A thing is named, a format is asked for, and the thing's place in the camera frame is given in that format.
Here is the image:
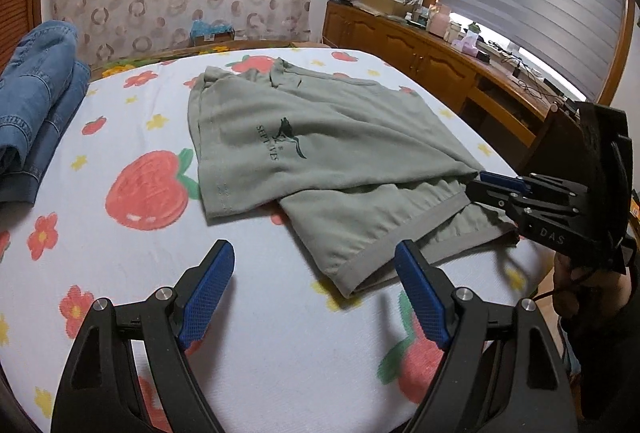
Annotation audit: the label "person's right hand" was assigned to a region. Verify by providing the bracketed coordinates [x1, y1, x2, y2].
[552, 253, 632, 318]

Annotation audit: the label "cardboard box on cabinet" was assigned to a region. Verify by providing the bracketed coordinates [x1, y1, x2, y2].
[352, 0, 414, 18]

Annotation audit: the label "blue item on box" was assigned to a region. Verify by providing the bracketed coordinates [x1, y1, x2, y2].
[190, 20, 235, 46]

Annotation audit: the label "folded blue jeans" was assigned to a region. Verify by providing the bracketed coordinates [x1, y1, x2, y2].
[0, 20, 90, 205]

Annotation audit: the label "pink container on cabinet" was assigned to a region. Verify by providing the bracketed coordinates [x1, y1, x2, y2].
[427, 8, 450, 38]

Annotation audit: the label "wooden sideboard cabinet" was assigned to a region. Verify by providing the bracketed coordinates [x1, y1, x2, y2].
[322, 2, 580, 167]

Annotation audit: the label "grey-green pants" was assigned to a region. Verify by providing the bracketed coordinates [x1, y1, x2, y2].
[188, 60, 515, 297]

